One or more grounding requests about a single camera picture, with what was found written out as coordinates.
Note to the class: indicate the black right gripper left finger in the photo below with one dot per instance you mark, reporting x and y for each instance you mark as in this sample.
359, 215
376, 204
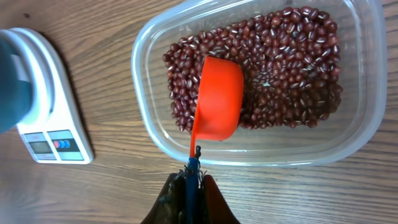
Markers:
169, 207

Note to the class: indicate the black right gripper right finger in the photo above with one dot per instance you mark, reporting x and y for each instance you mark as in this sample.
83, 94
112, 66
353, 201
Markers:
214, 208

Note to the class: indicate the red measuring scoop blue handle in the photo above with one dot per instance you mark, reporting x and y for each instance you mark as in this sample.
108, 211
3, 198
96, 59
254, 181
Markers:
219, 103

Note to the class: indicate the white digital kitchen scale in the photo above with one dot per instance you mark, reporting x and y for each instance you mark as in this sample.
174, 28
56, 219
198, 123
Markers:
52, 130

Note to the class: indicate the blue metal bowl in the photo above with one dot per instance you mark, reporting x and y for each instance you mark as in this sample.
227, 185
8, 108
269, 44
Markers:
16, 89

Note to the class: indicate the red beans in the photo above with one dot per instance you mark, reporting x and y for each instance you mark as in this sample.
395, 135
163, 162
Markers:
290, 65

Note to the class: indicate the clear plastic container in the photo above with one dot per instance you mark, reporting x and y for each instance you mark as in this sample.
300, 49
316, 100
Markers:
362, 41

